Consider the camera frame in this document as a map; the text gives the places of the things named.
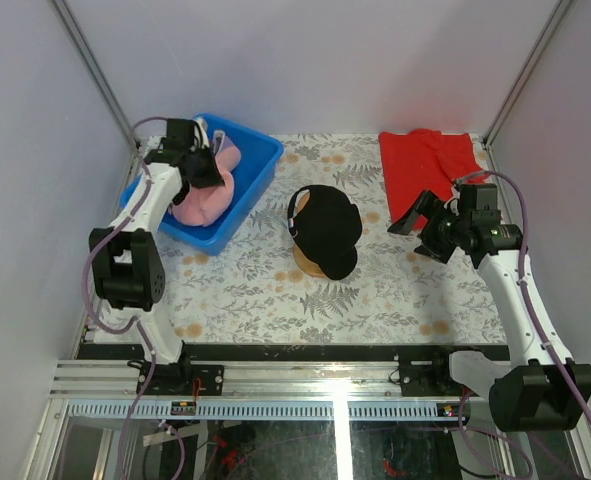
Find purple cable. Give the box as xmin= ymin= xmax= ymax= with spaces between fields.
xmin=452 ymin=169 xmax=591 ymax=476
xmin=82 ymin=115 xmax=169 ymax=476

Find purple cap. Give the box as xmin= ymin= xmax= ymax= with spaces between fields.
xmin=193 ymin=116 xmax=226 ymax=155

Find red cloth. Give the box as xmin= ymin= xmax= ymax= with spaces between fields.
xmin=378 ymin=129 xmax=482 ymax=221

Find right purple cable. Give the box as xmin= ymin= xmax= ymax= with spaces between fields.
xmin=452 ymin=169 xmax=591 ymax=476

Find blue plastic bin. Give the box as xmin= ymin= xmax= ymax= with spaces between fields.
xmin=111 ymin=114 xmax=283 ymax=256

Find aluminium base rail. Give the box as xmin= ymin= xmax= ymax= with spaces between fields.
xmin=49 ymin=357 xmax=481 ymax=401

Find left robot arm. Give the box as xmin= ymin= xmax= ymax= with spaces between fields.
xmin=82 ymin=117 xmax=224 ymax=395

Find right frame post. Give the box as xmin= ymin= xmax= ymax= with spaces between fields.
xmin=482 ymin=0 xmax=576 ymax=149

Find left frame post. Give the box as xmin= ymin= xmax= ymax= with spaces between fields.
xmin=47 ymin=0 xmax=136 ymax=151

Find frame post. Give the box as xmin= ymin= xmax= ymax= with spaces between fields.
xmin=47 ymin=0 xmax=136 ymax=151
xmin=482 ymin=0 xmax=576 ymax=149

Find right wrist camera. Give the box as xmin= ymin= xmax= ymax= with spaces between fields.
xmin=459 ymin=183 xmax=501 ymax=218

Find slotted cable duct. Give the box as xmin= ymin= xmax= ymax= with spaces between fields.
xmin=67 ymin=401 xmax=469 ymax=421

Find wooden hat stand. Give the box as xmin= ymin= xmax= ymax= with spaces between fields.
xmin=292 ymin=192 xmax=326 ymax=278

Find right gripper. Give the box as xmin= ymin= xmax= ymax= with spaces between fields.
xmin=387 ymin=190 xmax=470 ymax=264

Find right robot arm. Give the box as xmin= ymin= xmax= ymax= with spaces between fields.
xmin=389 ymin=184 xmax=591 ymax=432

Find pink cap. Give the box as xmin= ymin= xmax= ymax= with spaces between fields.
xmin=170 ymin=136 xmax=241 ymax=227

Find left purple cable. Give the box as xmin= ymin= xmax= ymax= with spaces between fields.
xmin=82 ymin=115 xmax=169 ymax=476

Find black baseball cap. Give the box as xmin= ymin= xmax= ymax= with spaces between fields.
xmin=287 ymin=184 xmax=363 ymax=280

